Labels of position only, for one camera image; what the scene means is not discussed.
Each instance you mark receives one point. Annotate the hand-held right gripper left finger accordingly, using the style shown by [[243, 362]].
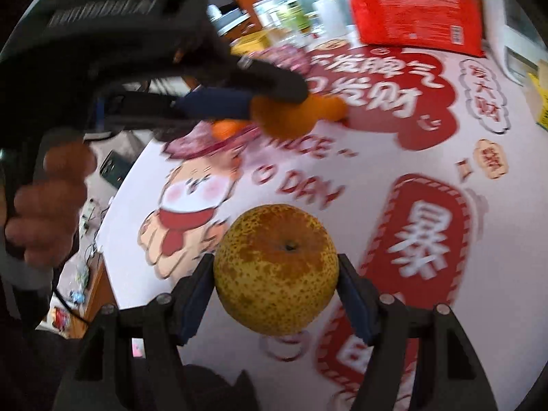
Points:
[[195, 299]]

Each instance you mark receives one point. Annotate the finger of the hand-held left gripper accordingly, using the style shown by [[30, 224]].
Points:
[[214, 102], [269, 79]]

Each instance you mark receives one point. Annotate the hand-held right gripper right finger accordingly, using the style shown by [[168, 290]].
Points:
[[355, 304]]

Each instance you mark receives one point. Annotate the pink printed fruit plate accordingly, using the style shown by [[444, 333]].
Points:
[[201, 143]]

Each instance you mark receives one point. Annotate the large orange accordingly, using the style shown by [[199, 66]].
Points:
[[287, 120]]

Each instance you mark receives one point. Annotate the yellow speckled pear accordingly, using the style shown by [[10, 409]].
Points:
[[274, 269]]

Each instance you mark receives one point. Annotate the person's left forearm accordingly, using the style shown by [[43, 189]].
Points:
[[21, 280]]

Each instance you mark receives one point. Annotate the person's left hand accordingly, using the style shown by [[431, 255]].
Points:
[[47, 214]]

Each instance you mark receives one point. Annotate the small orange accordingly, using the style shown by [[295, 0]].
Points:
[[227, 129]]

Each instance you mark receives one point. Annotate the clear plastic water bottle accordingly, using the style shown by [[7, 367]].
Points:
[[267, 17]]

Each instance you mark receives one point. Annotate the tangerine with leafy stem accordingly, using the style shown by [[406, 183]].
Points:
[[333, 109]]

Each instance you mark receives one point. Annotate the green label bottle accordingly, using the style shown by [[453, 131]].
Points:
[[295, 13]]

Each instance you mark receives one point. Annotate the white plastic squeeze bottle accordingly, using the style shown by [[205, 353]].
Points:
[[332, 13]]

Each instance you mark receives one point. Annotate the red and white printed tablecloth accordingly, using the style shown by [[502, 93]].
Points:
[[342, 171]]

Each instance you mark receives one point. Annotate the dark rectangular device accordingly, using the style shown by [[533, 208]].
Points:
[[114, 168]]

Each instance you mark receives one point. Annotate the red plastic package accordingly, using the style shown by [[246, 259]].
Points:
[[411, 13]]

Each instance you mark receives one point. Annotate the white appliance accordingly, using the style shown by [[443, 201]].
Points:
[[518, 51]]

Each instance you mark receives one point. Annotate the yellow tissue box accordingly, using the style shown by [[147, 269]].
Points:
[[541, 102]]

